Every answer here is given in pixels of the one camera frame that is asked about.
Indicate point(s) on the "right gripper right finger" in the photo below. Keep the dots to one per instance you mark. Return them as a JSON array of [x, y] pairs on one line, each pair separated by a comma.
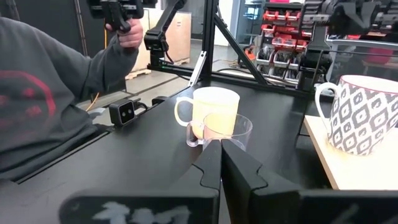
[[264, 205]]

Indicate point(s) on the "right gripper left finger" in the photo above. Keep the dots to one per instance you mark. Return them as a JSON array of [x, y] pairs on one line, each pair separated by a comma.
[[186, 205]]

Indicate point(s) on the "clear glass cup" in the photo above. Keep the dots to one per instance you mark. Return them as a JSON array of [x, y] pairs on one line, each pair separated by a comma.
[[239, 130]]

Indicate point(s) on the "grey white patterned mug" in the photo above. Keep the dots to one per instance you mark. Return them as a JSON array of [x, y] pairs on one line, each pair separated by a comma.
[[363, 118]]

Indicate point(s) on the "pale yellow mug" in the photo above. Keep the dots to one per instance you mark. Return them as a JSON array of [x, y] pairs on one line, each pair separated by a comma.
[[214, 102]]

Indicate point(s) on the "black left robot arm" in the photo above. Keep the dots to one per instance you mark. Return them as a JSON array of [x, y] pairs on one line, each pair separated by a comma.
[[314, 68]]

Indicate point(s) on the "red storage bin rack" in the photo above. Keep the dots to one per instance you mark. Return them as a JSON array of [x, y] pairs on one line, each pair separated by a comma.
[[280, 43]]

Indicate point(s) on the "orange floor object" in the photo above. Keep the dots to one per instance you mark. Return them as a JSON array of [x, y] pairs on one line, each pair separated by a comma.
[[250, 53]]

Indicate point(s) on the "plywood crate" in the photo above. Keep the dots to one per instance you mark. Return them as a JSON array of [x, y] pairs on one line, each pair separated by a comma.
[[178, 37]]

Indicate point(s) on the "person's right hand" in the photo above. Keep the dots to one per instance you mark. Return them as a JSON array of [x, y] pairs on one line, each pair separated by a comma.
[[132, 35]]

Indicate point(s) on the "person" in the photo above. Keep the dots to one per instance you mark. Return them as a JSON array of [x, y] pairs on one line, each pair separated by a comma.
[[46, 93]]

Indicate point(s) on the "wooden shelf with black frame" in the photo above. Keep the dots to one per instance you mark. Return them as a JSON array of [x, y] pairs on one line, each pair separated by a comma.
[[357, 174]]

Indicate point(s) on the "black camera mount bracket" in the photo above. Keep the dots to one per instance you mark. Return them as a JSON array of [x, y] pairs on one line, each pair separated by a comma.
[[155, 100]]

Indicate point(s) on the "small black table camera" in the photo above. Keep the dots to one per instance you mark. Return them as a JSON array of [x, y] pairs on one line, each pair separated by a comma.
[[122, 112]]

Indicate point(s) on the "black aluminium rig frame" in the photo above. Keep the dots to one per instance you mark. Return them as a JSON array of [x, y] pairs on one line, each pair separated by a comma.
[[210, 37]]

